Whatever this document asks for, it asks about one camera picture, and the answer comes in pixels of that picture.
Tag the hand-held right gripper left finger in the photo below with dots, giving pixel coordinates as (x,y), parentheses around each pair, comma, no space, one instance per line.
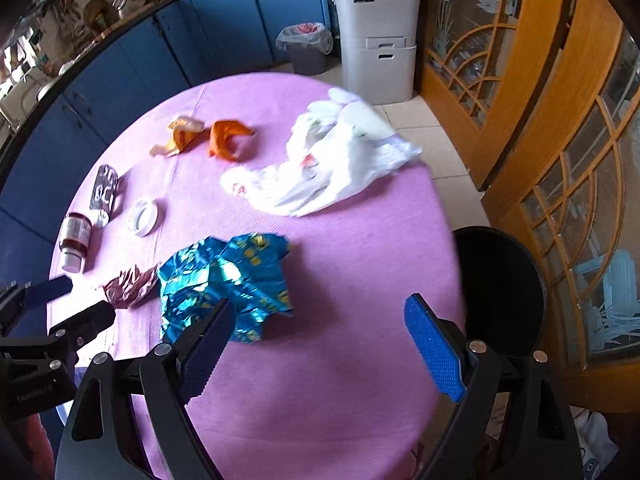
(205,355)

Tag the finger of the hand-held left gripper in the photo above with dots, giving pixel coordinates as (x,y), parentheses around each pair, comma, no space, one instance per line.
(90,320)
(52,287)

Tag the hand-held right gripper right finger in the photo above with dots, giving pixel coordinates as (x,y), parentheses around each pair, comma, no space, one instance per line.
(435,355)

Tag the maroon wrapper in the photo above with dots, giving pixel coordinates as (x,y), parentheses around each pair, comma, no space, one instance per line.
(130,287)

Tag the blue foil wrapper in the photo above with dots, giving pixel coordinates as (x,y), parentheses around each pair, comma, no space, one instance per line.
(240,270)

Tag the black round stool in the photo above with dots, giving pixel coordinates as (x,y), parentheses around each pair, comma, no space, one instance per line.
(500,285)

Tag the orange peel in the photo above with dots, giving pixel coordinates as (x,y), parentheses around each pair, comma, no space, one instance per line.
(225,140)

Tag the person's left forearm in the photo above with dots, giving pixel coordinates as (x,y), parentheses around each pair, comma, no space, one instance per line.
(35,450)

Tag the dark red bottle white cap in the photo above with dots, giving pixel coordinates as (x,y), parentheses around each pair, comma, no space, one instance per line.
(75,237)

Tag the white round lid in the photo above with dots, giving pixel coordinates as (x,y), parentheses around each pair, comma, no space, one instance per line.
(142,232)

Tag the silver foil tube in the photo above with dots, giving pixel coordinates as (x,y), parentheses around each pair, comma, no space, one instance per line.
(104,192)

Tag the white bag with blue print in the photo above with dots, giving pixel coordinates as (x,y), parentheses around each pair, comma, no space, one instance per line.
(595,435)

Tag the wooden glass door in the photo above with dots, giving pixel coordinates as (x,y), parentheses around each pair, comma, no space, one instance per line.
(590,240)
(530,85)

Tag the yellow crumpled wrapper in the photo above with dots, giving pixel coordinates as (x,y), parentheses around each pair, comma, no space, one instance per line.
(180,140)

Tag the black kitchen countertop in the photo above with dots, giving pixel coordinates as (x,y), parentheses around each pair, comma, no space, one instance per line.
(45,91)

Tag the white plastic bag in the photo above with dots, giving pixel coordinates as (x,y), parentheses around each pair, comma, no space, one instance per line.
(340,160)

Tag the blue kitchen cabinets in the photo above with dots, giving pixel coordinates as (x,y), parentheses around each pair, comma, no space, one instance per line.
(150,50)

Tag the wooden cutting board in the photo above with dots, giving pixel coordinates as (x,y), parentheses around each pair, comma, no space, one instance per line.
(97,10)

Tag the round metal pot lid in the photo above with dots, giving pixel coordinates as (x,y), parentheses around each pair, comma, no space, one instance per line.
(127,2)

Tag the grey waste bin with liner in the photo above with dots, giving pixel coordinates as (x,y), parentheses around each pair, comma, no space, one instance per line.
(305,50)

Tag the white plastic storage cabinet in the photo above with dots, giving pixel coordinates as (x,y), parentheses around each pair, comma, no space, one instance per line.
(375,35)

